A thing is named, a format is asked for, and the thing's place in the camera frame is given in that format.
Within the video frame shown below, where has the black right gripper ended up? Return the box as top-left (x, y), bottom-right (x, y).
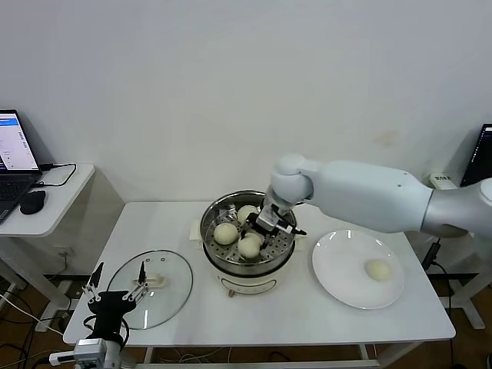
top-left (240, 198), bottom-right (291, 253)

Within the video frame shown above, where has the white table leg frame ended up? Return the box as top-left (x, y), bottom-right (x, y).
top-left (130, 340), bottom-right (420, 369)

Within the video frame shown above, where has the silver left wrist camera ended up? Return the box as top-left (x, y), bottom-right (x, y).
top-left (48, 337), bottom-right (108, 364)

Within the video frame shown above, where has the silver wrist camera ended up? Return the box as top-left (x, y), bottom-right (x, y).
top-left (48, 337), bottom-right (108, 364)
top-left (256, 213), bottom-right (281, 231)

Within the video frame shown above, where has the laptop with dark screen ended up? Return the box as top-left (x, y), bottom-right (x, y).
top-left (460, 123), bottom-right (492, 188)

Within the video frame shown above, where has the white steamed baozi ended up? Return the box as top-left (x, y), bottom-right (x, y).
top-left (237, 233), bottom-right (264, 260)
top-left (237, 205), bottom-right (259, 225)
top-left (364, 258), bottom-right (392, 281)
top-left (213, 223), bottom-right (239, 246)

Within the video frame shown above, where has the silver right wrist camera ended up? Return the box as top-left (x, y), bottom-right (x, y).
top-left (256, 213), bottom-right (281, 231)

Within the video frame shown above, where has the round glass pot lid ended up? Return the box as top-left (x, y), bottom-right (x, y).
top-left (106, 249), bottom-right (194, 331)

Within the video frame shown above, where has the black computer mouse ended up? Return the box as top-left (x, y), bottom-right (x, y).
top-left (19, 190), bottom-right (47, 215)

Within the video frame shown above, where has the white electric cooker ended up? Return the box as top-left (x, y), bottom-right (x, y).
top-left (203, 245), bottom-right (297, 299)

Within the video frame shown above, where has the white side table with mouse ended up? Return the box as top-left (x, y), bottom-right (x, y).
top-left (0, 163), bottom-right (127, 322)

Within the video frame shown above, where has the laptop with white screen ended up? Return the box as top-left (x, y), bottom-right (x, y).
top-left (0, 109), bottom-right (43, 226)

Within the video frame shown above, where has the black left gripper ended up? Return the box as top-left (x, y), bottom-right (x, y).
top-left (81, 261), bottom-right (151, 340)

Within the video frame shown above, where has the white power strip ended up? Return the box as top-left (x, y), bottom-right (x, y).
top-left (429, 172), bottom-right (454, 189)

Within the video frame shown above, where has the round white plate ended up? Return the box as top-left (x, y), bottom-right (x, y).
top-left (311, 229), bottom-right (406, 311)

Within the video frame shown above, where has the black laptop power cable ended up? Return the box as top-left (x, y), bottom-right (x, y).
top-left (32, 163), bottom-right (78, 189)

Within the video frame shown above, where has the black power adapter cable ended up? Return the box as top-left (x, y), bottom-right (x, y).
top-left (421, 236), bottom-right (443, 270)

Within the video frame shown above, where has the stainless steel steamer basket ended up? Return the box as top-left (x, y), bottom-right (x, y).
top-left (191, 191), bottom-right (308, 270)

